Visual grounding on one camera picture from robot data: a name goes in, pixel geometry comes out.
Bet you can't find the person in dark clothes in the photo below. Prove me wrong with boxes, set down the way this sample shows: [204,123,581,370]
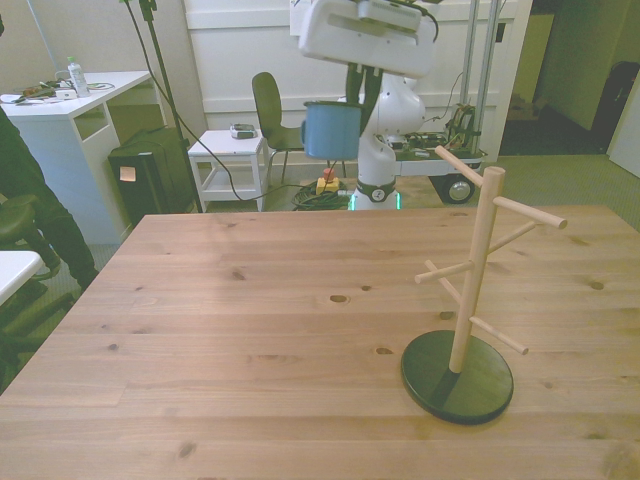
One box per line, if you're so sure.
[0,12,99,291]

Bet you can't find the black tripod stand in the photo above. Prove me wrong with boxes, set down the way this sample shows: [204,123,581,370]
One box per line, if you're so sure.
[119,0,204,214]

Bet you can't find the olive green chair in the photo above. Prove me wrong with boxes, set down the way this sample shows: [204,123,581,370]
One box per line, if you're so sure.
[251,71,311,184]

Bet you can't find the cardboard box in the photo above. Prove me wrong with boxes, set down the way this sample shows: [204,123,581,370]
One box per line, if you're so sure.
[509,94,539,121]

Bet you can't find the white rounded table corner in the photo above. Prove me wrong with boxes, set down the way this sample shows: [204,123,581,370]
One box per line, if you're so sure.
[0,249,41,306]

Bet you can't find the yellow red emergency stop button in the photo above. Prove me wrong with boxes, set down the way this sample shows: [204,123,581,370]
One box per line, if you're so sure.
[317,168,341,196]

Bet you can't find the desk clutter of tools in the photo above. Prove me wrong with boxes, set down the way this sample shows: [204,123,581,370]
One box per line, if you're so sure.
[0,78,57,106]

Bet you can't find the clear plastic bottle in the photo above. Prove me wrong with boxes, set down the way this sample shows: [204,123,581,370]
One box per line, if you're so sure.
[67,56,92,99]

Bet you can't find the black box cabinet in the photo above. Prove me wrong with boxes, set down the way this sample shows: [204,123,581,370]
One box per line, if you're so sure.
[108,128,199,226]

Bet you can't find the wooden mug tree black base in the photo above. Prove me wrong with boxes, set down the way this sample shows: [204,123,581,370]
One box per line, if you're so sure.
[400,145,570,426]

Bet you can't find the blue enamel mug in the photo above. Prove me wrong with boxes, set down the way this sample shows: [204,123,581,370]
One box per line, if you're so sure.
[300,99,363,160]

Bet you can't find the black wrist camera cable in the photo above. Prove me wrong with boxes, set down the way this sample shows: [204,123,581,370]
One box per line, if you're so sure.
[422,3,442,44]

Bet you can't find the small white side table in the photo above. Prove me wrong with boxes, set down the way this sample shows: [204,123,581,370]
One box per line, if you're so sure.
[187,129,269,212]

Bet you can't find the white wheeled robot cart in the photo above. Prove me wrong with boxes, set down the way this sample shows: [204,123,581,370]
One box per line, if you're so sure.
[389,0,501,205]

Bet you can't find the long black power cable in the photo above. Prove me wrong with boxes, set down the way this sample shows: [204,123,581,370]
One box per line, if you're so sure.
[122,0,321,202]

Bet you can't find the white desk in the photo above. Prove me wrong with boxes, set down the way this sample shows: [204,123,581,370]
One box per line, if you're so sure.
[0,70,166,246]

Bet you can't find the coiled green black cables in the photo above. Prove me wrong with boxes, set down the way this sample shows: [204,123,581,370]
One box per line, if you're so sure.
[292,182,351,210]

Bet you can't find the black bag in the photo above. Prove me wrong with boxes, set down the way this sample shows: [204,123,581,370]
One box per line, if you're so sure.
[592,60,640,146]

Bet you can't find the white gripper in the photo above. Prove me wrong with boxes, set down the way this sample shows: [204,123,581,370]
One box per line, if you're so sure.
[298,0,436,137]

